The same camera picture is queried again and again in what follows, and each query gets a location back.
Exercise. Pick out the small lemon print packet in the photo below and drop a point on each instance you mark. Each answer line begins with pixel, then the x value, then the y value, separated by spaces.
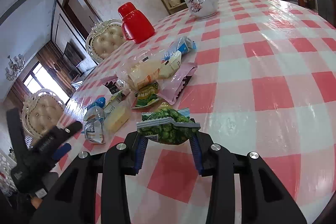
pixel 113 102

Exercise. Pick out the pink snack packet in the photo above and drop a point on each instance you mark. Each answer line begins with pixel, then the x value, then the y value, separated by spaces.
pixel 170 89

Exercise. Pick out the cream tufted chair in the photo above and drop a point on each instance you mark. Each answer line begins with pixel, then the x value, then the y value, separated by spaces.
pixel 104 38
pixel 41 112

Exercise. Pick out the red white checkered tablecloth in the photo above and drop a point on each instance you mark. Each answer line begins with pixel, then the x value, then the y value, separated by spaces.
pixel 265 82

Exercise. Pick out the large clear bread bag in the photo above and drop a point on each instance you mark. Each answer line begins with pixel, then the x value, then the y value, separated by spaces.
pixel 149 66

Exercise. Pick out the television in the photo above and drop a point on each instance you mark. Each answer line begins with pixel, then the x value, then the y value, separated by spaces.
pixel 73 55

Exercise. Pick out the red thermos jug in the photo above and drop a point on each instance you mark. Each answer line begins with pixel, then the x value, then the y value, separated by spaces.
pixel 135 25

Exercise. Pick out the brown curtains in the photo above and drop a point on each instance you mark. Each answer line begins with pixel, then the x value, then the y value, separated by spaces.
pixel 47 69

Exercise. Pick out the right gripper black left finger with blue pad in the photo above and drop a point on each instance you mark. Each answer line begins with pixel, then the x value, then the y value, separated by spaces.
pixel 121 160

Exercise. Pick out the chandelier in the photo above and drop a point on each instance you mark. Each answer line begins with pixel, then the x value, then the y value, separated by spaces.
pixel 15 67

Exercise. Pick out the green yellow snack packet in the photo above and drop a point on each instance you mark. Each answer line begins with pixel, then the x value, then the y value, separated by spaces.
pixel 146 96

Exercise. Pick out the yellow cake clear wrapper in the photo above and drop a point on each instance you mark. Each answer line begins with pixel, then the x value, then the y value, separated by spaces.
pixel 116 119

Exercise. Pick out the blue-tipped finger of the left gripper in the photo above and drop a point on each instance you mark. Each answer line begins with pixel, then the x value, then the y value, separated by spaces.
pixel 59 145

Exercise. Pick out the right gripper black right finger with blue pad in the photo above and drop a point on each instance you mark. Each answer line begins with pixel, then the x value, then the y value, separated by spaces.
pixel 212 159

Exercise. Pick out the green peas snack bag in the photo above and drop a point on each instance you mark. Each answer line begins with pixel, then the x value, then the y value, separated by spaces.
pixel 168 126

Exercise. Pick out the cream tufted chair left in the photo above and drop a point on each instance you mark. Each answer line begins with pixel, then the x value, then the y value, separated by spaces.
pixel 41 112

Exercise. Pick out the dark chocolate small packet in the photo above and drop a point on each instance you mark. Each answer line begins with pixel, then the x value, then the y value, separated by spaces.
pixel 111 83

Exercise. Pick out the upright black finger of the left gripper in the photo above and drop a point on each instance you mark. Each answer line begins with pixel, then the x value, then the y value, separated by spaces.
pixel 17 136

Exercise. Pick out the cream tufted chair middle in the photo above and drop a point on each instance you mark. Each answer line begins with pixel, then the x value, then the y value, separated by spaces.
pixel 104 38

